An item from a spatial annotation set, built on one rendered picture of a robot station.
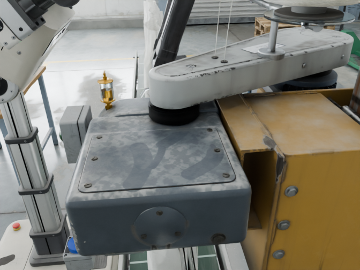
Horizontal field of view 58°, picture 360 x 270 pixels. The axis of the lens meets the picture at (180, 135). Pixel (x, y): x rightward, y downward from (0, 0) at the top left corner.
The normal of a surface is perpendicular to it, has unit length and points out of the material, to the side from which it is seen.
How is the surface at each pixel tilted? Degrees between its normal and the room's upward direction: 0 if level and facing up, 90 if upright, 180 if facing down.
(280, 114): 0
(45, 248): 90
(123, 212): 90
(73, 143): 90
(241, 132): 0
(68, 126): 90
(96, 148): 0
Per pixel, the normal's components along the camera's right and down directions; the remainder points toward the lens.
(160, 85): -0.45, 0.45
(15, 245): -0.02, -0.87
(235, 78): 0.50, 0.42
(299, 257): 0.10, 0.49
